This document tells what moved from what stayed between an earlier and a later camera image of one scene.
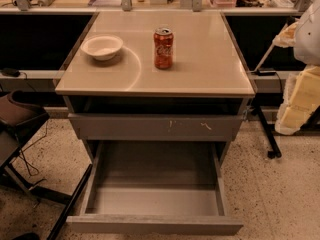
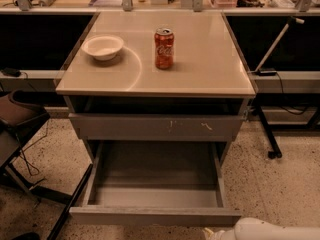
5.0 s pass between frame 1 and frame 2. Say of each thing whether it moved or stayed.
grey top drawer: stayed
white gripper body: moved
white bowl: stayed
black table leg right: stayed
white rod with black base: stayed
